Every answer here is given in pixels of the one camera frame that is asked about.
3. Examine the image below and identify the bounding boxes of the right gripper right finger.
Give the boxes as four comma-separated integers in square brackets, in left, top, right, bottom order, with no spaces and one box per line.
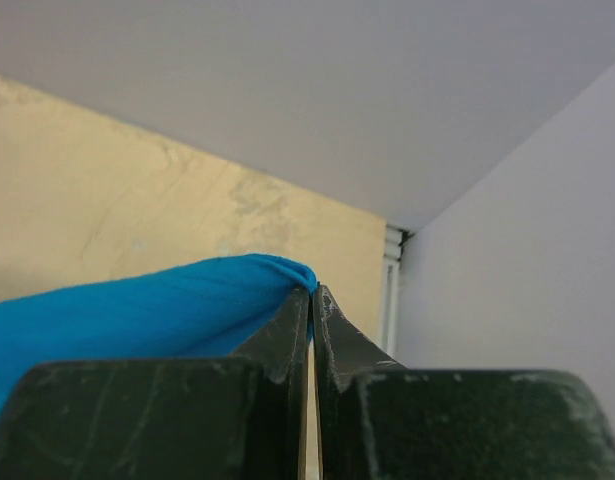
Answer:
[312,286,615,479]

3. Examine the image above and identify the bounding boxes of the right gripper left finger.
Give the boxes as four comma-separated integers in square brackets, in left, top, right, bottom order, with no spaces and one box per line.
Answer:
[0,287,310,479]

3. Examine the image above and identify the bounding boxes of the blue garment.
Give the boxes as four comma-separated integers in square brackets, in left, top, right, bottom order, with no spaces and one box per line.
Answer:
[0,254,317,411]

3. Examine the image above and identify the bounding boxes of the aluminium frame rail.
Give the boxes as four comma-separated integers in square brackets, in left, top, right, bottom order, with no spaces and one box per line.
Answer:
[378,225,408,356]

